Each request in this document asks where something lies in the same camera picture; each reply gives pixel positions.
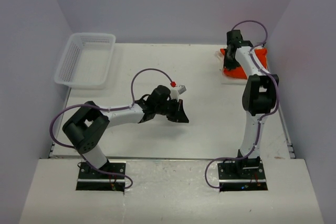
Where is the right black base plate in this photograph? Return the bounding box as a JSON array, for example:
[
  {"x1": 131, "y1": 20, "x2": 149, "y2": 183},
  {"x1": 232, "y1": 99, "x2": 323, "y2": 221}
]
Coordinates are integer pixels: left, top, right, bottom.
[{"x1": 217, "y1": 158, "x2": 268, "y2": 192}]

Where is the white plastic basket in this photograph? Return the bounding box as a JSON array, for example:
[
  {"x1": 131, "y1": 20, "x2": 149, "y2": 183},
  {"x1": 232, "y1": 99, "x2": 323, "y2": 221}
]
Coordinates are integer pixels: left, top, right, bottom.
[{"x1": 54, "y1": 33, "x2": 116, "y2": 89}]

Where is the orange t-shirt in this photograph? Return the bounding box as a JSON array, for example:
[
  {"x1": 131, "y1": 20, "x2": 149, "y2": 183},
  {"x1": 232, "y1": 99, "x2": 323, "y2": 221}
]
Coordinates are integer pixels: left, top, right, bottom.
[{"x1": 216, "y1": 47, "x2": 268, "y2": 80}]

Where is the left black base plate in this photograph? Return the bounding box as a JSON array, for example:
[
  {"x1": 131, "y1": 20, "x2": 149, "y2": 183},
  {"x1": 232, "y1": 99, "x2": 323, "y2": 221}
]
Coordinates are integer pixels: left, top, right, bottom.
[{"x1": 76, "y1": 162, "x2": 125, "y2": 192}]

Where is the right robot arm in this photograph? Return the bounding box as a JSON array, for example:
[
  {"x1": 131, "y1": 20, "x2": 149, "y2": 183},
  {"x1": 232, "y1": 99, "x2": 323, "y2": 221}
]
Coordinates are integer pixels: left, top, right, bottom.
[{"x1": 223, "y1": 29, "x2": 279, "y2": 178}]

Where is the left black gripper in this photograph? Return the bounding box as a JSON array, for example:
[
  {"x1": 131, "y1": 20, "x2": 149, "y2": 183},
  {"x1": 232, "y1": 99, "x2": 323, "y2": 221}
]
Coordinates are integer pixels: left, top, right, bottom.
[{"x1": 155, "y1": 98, "x2": 188, "y2": 123}]

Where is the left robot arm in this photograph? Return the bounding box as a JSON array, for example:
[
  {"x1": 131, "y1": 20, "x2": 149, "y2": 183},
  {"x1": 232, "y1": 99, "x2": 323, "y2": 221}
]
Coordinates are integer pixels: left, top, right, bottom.
[{"x1": 62, "y1": 85, "x2": 189, "y2": 178}]

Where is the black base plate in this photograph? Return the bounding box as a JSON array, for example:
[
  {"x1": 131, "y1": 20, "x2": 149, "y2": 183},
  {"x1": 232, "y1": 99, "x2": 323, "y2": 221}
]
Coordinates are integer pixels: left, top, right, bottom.
[
  {"x1": 217, "y1": 158, "x2": 268, "y2": 192},
  {"x1": 76, "y1": 162, "x2": 125, "y2": 192}
]

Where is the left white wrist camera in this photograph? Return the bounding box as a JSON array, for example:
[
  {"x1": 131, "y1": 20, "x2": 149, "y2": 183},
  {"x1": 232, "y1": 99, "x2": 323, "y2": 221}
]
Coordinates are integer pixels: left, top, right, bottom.
[{"x1": 170, "y1": 85, "x2": 186, "y2": 101}]

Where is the folded white t-shirt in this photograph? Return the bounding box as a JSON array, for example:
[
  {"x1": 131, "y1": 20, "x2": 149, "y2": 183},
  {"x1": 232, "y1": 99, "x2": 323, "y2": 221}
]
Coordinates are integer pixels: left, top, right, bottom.
[{"x1": 214, "y1": 50, "x2": 247, "y2": 85}]

